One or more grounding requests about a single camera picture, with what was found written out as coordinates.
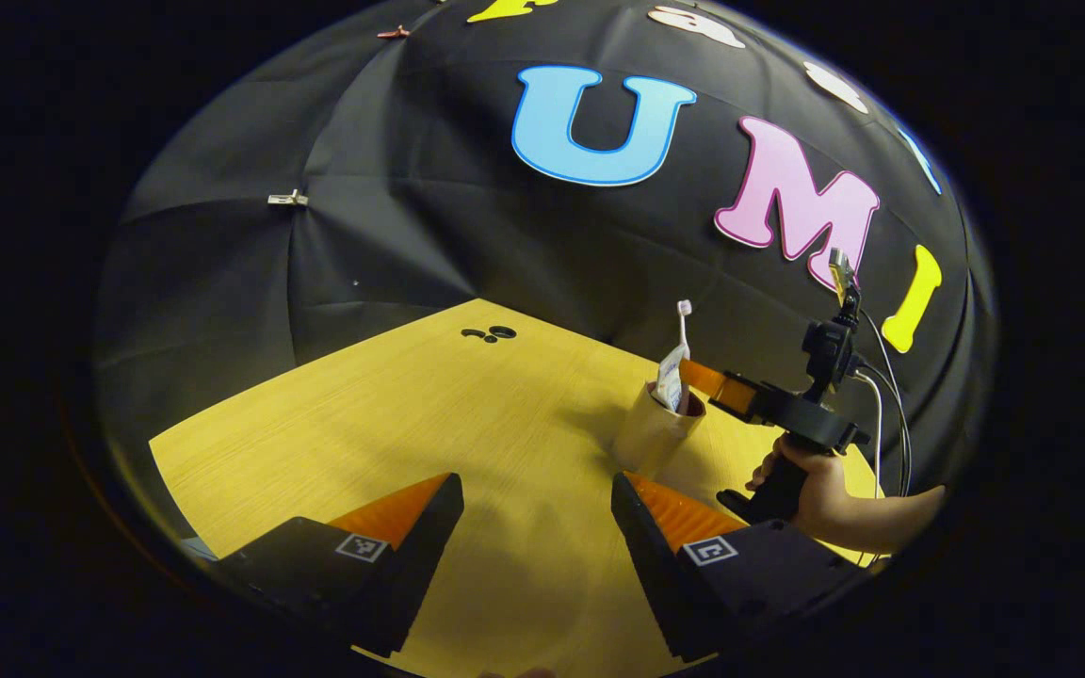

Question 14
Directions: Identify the wooden desktop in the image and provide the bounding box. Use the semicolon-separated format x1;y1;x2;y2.
149;299;892;678

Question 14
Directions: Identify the black backdrop cloth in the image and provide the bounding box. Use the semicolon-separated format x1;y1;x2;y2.
95;0;996;566

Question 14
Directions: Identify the white cable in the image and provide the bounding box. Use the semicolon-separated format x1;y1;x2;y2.
851;371;884;500

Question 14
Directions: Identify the white toothpaste tube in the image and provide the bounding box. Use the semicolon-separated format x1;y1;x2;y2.
653;344;692;415

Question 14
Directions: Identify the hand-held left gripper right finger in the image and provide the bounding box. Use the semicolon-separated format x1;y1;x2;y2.
610;471;868;663

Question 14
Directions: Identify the black cable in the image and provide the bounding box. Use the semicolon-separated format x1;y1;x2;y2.
855;306;913;497

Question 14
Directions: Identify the beige cup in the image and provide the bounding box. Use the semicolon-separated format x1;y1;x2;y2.
613;379;706;481

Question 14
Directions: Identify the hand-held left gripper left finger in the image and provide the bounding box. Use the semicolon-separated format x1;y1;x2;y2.
213;473;465;658

